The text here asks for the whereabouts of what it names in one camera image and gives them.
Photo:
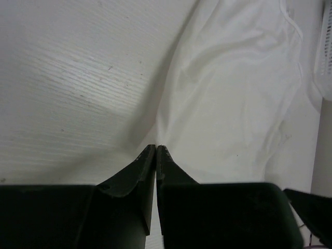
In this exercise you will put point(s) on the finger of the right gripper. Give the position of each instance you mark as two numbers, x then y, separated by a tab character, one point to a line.
314	211

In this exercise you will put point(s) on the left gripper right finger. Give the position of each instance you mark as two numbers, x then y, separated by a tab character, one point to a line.
235	215

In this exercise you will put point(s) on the white plastic basket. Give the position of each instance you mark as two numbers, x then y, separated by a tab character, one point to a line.
322	69

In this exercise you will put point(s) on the white tank top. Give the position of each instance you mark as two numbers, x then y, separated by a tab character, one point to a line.
238	103

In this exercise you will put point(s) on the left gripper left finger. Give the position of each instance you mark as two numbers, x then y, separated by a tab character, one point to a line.
113	214

